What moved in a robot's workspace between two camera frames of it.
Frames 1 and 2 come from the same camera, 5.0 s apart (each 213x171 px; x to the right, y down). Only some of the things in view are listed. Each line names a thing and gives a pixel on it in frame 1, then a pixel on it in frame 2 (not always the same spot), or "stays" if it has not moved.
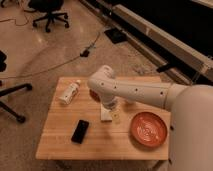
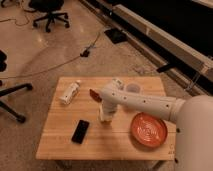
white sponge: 105,113 stays
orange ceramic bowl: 147,129 stays
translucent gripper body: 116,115 to 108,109
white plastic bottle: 70,92 stays
